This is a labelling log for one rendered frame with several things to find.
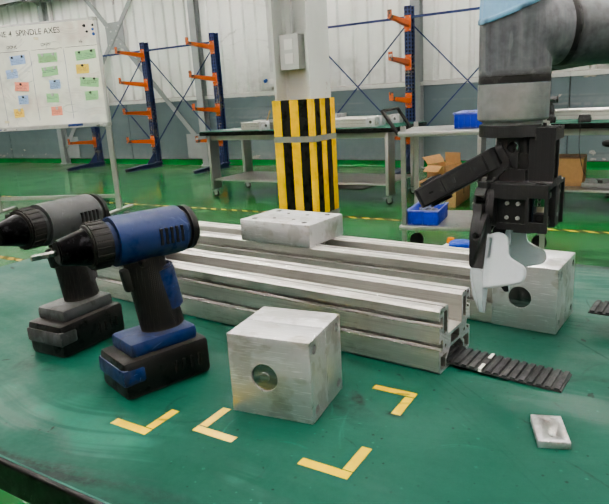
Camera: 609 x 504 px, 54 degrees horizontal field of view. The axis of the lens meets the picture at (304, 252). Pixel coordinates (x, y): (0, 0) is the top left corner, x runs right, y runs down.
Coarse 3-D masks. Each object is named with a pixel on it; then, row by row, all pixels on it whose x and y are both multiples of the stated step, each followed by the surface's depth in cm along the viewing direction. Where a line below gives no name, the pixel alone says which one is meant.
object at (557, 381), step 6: (558, 372) 71; (564, 372) 71; (552, 378) 70; (558, 378) 71; (564, 378) 70; (546, 384) 69; (552, 384) 69; (558, 384) 69; (564, 384) 69; (552, 390) 68; (558, 390) 68
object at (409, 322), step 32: (192, 256) 106; (224, 256) 102; (192, 288) 97; (224, 288) 92; (256, 288) 88; (288, 288) 85; (320, 288) 82; (352, 288) 87; (384, 288) 84; (416, 288) 81; (448, 288) 79; (224, 320) 94; (352, 320) 79; (384, 320) 76; (416, 320) 75; (448, 320) 79; (352, 352) 81; (384, 352) 78; (416, 352) 75
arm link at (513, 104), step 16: (480, 96) 65; (496, 96) 63; (512, 96) 62; (528, 96) 62; (544, 96) 62; (480, 112) 65; (496, 112) 63; (512, 112) 62; (528, 112) 62; (544, 112) 63
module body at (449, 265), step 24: (216, 240) 118; (240, 240) 114; (336, 240) 110; (360, 240) 107; (384, 240) 106; (312, 264) 105; (336, 264) 102; (360, 264) 101; (384, 264) 97; (408, 264) 94; (432, 264) 92; (456, 264) 90; (480, 312) 89
